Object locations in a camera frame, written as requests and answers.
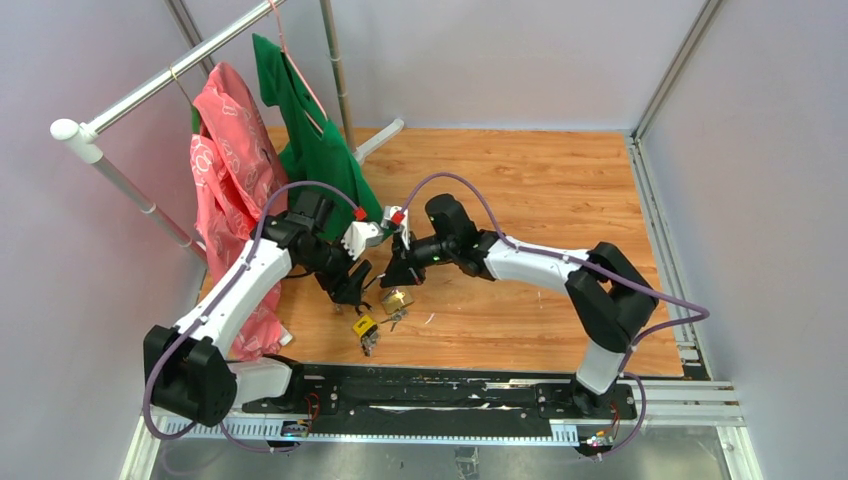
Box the white metal clothes rack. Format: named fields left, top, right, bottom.
left=49, top=0, right=406, bottom=266

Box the green garment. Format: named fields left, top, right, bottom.
left=252, top=34, right=383, bottom=222

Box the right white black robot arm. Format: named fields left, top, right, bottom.
left=380, top=194, right=658, bottom=418

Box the pink patterned garment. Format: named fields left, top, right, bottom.
left=188, top=61, right=294, bottom=362

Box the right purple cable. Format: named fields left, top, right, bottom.
left=390, top=172, right=711, bottom=460

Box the pink clothes hanger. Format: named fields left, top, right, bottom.
left=266, top=0, right=330, bottom=134

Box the yellow black padlock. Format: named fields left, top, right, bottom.
left=352, top=315, right=380, bottom=357

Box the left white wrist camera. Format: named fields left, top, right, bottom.
left=341, top=221, right=384, bottom=260

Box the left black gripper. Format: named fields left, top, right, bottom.
left=300, top=232, right=373, bottom=305

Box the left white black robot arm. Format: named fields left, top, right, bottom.
left=142, top=181, right=383, bottom=439

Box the aluminium frame rail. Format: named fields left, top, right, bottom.
left=625, top=0, right=727, bottom=379

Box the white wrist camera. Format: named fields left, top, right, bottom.
left=381, top=206, right=411, bottom=250
left=341, top=221, right=384, bottom=260

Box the brass padlock right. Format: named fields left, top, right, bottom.
left=381, top=287, right=415, bottom=332

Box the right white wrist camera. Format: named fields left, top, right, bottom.
left=381, top=206, right=411, bottom=250

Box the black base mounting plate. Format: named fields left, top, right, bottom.
left=243, top=364, right=638, bottom=440

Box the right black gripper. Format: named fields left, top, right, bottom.
left=380, top=228, right=458, bottom=287

